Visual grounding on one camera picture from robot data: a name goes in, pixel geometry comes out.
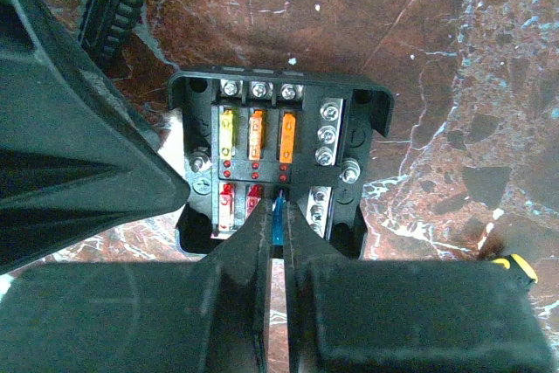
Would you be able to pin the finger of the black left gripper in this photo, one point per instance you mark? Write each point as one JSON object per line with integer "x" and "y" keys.
{"x": 76, "y": 158}

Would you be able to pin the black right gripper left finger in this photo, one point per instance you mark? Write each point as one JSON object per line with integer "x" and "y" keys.
{"x": 204, "y": 316}

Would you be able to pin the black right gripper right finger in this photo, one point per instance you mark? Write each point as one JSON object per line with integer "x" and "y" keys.
{"x": 349, "y": 315}

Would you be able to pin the blue blade fuse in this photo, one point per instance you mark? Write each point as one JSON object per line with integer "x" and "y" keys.
{"x": 277, "y": 230}

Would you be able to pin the red blade fuse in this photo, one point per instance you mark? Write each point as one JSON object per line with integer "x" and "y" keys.
{"x": 254, "y": 194}

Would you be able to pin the black fuse box base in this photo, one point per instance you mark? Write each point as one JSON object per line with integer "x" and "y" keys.
{"x": 337, "y": 118}

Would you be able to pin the orange blade fuse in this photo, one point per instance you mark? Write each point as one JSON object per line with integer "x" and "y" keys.
{"x": 256, "y": 134}
{"x": 286, "y": 140}

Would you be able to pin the red fuse in box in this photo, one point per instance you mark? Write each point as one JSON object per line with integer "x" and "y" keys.
{"x": 226, "y": 202}

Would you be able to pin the yellow fuse in box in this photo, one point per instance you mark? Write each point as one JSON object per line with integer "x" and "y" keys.
{"x": 226, "y": 134}

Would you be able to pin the yellow black handle screwdriver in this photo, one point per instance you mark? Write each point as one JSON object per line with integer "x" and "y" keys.
{"x": 519, "y": 269}

